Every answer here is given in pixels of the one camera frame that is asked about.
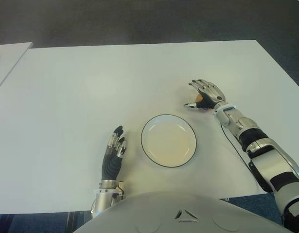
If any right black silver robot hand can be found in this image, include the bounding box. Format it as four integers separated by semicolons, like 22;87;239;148
183;79;226;111

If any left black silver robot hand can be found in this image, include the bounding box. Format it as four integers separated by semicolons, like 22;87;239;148
101;125;127;182

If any white plate with black rim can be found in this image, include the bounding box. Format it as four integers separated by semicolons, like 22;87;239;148
141;114;197;168

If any grey metal table leg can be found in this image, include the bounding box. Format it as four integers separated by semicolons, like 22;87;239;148
66;211;79;233

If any grey robot torso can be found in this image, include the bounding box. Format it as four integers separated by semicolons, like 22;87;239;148
72;191;296;233

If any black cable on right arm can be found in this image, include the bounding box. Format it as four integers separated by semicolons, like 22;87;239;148
219;122;274;194

